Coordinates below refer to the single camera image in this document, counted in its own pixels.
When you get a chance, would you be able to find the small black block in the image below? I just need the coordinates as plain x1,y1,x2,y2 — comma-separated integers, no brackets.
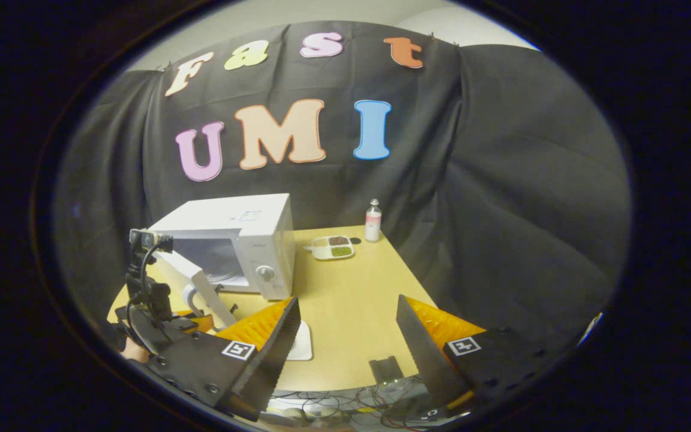
369,356,404,385

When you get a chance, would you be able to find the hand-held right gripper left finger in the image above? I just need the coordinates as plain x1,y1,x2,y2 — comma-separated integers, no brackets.
145,297,302,422

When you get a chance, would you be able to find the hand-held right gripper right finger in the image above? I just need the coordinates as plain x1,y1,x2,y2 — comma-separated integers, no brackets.
396,294,562,416

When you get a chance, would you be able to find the clear bottle with pink label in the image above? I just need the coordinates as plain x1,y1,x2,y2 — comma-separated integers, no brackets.
365,199,382,242

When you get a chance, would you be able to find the white microwave oven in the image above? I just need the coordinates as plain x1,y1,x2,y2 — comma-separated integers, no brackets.
148,193,296,328

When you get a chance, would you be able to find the white square plate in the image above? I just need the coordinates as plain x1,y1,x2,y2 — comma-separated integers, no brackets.
286,320,314,361

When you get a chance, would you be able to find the white divided snack tray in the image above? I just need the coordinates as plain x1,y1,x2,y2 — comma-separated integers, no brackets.
304,235,356,261

